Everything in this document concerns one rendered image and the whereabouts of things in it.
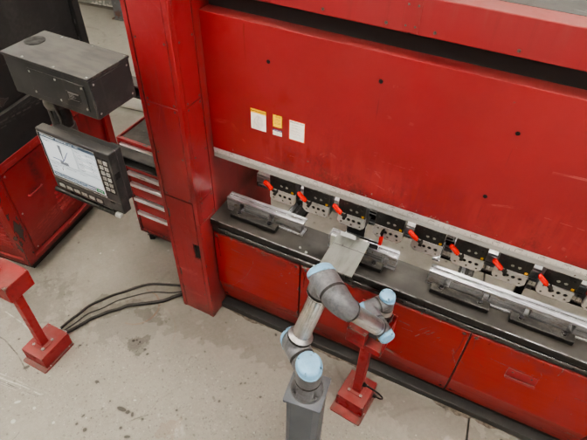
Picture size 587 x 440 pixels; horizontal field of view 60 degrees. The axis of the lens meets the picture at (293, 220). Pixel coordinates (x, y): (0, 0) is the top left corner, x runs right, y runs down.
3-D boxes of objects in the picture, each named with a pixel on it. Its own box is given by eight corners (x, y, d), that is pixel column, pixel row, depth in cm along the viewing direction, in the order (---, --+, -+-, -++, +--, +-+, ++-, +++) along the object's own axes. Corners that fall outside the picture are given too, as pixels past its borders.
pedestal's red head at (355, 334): (344, 340, 265) (348, 319, 252) (358, 318, 275) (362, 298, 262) (379, 358, 257) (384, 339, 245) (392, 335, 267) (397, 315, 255)
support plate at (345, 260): (318, 265, 258) (318, 264, 257) (338, 233, 275) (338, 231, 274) (351, 278, 252) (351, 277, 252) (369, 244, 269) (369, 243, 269)
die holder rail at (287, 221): (227, 209, 304) (226, 196, 298) (232, 202, 308) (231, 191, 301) (302, 237, 289) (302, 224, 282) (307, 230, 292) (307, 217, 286)
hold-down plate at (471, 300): (428, 292, 262) (429, 288, 259) (431, 285, 265) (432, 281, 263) (486, 313, 252) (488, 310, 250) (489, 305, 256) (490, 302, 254)
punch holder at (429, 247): (409, 248, 254) (415, 224, 242) (414, 237, 259) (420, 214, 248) (438, 258, 249) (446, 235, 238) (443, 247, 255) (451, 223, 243)
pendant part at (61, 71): (57, 199, 274) (-4, 50, 215) (90, 174, 290) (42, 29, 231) (130, 230, 257) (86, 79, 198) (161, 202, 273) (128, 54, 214)
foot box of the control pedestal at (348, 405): (328, 409, 306) (330, 399, 298) (348, 377, 321) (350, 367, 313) (358, 427, 298) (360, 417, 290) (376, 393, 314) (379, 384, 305)
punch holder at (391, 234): (372, 234, 260) (376, 211, 249) (377, 224, 266) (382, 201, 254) (399, 244, 255) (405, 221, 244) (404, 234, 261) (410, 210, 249)
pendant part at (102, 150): (57, 186, 260) (33, 127, 235) (74, 173, 268) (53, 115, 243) (124, 215, 245) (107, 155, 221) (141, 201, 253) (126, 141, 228)
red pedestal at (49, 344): (23, 360, 325) (-32, 278, 267) (51, 332, 341) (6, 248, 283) (45, 374, 318) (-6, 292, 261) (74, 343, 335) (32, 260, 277)
